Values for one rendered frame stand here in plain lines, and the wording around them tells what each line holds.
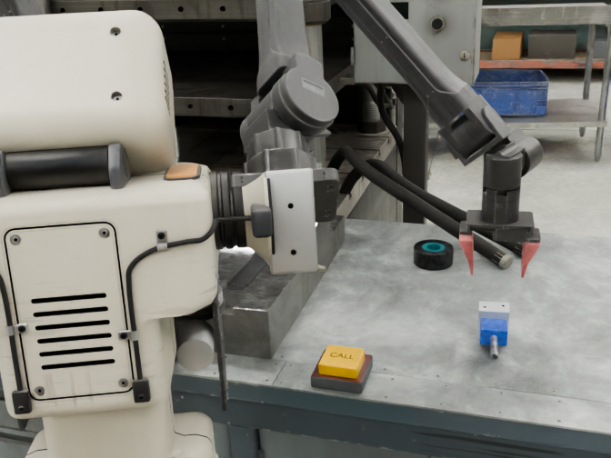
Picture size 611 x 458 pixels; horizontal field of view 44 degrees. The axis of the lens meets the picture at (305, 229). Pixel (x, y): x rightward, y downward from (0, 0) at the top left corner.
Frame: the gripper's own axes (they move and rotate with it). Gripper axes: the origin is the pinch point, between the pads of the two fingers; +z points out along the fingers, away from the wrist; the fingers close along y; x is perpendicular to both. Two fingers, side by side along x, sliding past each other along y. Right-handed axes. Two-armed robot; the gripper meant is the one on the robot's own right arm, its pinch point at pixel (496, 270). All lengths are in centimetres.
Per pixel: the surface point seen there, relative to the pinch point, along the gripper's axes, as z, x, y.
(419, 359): 12.5, 8.5, 11.7
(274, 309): 4.5, 9.5, 35.2
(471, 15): -31, -73, 6
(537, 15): 4, -351, -27
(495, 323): 8.5, 2.2, 0.0
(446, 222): 6.5, -36.2, 9.6
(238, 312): 4.0, 11.9, 40.4
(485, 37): 62, -663, 1
